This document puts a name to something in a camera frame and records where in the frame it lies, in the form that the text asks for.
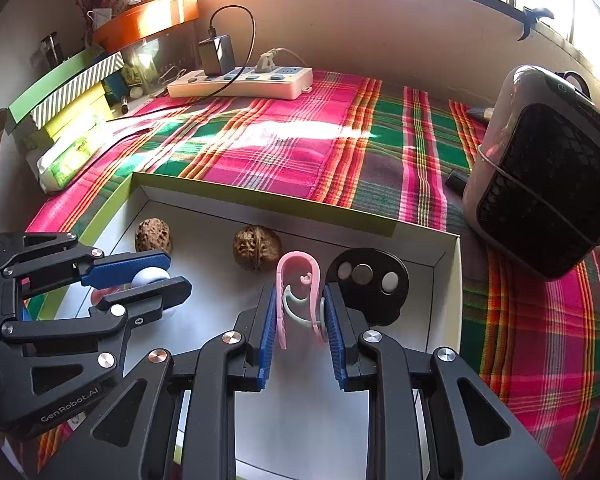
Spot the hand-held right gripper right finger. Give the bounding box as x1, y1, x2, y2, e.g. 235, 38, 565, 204
322, 282, 563, 480

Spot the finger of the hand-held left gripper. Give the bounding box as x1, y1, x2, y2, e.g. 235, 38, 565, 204
0, 231, 173, 291
0, 275, 194, 442

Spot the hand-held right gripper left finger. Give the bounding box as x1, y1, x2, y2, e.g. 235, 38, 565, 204
37, 282, 277, 480

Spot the white round gadget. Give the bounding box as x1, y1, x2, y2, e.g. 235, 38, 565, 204
130, 268, 173, 317

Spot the pink clip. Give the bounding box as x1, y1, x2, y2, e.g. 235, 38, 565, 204
276, 251, 327, 351

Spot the pitted brown walnut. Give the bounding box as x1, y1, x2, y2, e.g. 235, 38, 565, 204
134, 217, 173, 255

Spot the black round holder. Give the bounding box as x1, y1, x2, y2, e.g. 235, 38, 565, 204
325, 247, 411, 326

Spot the green and white cardboard box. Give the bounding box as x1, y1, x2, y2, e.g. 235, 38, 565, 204
22, 171, 463, 480

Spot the wrinkled brown walnut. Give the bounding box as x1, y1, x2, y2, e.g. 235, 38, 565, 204
232, 225, 282, 273

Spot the green tissue pack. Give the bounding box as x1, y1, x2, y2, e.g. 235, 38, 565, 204
37, 125, 112, 194

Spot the green box with striped side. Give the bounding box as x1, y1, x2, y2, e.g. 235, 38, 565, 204
7, 50, 126, 131

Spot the white cup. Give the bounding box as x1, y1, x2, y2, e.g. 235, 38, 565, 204
87, 7, 114, 31

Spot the small black block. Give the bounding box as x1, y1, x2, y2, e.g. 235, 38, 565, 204
445, 170, 473, 195

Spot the glass tank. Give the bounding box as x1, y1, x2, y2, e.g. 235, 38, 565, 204
122, 25, 202, 97

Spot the orange box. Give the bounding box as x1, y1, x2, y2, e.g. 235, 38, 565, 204
92, 0, 201, 53

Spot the black charger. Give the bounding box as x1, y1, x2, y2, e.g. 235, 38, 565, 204
198, 35, 236, 77

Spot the white power strip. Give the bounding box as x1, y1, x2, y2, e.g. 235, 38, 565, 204
167, 62, 314, 101

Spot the white power plug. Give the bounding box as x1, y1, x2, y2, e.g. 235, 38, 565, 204
256, 47, 301, 74

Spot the grey portable heater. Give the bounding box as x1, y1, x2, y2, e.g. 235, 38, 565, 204
461, 64, 600, 281

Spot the black window hook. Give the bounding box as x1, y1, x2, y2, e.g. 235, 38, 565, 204
517, 6, 556, 42

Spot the black charger cable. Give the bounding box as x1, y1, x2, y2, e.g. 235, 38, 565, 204
207, 5, 257, 98

